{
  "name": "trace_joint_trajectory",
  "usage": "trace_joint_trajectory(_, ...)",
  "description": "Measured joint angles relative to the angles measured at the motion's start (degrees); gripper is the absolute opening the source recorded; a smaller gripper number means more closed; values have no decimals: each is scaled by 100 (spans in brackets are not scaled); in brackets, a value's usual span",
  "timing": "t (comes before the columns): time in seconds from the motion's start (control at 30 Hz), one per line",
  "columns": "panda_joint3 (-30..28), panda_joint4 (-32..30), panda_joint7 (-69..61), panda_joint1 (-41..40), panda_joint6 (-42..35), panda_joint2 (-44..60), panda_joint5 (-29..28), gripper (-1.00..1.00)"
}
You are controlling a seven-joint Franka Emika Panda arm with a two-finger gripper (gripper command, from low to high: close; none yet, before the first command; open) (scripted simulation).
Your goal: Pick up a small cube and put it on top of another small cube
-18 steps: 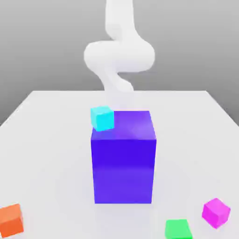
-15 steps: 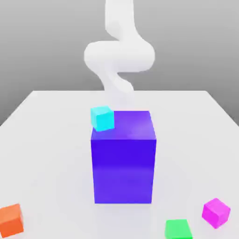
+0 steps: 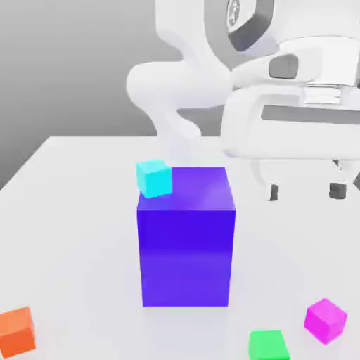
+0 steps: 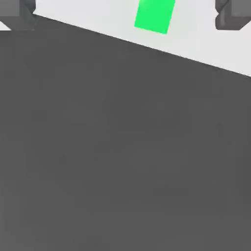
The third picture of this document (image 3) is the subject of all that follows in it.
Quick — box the small cyan cube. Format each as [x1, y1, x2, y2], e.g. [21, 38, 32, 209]
[136, 159, 173, 200]

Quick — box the small magenta cube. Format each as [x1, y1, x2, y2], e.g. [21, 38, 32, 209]
[303, 297, 349, 346]

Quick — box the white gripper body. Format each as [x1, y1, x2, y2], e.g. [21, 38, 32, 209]
[220, 85, 360, 163]

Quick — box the small green cube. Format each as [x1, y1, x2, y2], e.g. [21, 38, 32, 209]
[247, 330, 291, 360]

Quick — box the small orange cube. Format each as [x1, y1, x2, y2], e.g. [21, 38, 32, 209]
[0, 306, 37, 360]

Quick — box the large purple box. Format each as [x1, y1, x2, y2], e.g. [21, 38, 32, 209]
[136, 166, 236, 308]

